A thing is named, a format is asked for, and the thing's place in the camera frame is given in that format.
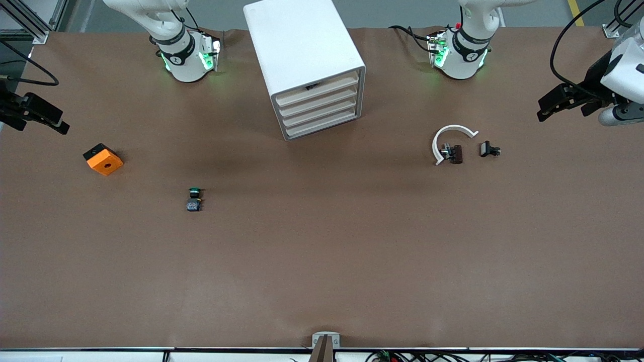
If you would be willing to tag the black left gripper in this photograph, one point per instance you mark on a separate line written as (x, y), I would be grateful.
(595, 76)

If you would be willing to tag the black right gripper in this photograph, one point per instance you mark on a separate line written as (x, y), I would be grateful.
(6, 105)

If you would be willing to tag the white drawer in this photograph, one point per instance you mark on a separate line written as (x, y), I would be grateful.
(318, 113)
(317, 93)
(319, 124)
(317, 103)

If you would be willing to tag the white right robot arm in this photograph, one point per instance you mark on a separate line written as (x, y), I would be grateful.
(186, 65)

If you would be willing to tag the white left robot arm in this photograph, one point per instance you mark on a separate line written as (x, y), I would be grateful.
(460, 63)

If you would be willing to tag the green push button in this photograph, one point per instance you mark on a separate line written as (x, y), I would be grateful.
(193, 205)

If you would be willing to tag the white drawer cabinet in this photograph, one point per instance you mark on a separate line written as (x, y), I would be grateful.
(297, 45)

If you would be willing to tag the orange box with hole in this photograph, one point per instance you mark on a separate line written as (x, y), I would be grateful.
(105, 163)

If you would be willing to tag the small black clip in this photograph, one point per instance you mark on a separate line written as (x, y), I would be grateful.
(485, 149)

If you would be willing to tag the small brown black part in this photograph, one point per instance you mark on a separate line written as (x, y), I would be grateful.
(456, 154)

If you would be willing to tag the brown table cover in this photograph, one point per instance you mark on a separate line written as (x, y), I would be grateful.
(322, 251)

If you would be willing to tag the metal edge bracket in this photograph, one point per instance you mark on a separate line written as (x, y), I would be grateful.
(326, 335)

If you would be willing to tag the brown post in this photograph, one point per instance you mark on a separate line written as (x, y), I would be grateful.
(322, 354)

